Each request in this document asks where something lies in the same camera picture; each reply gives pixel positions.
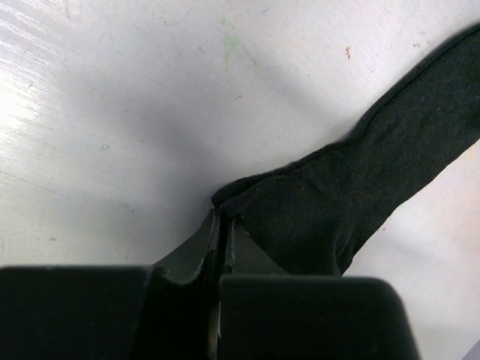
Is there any black sock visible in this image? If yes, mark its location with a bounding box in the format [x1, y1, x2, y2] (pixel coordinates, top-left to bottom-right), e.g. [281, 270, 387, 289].
[211, 25, 479, 275]

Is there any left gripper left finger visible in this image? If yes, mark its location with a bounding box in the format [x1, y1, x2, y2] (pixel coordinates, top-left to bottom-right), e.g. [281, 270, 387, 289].
[1, 211, 221, 359]

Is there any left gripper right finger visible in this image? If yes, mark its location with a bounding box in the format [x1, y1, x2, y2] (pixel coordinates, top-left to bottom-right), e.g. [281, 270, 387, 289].
[219, 222, 416, 359]

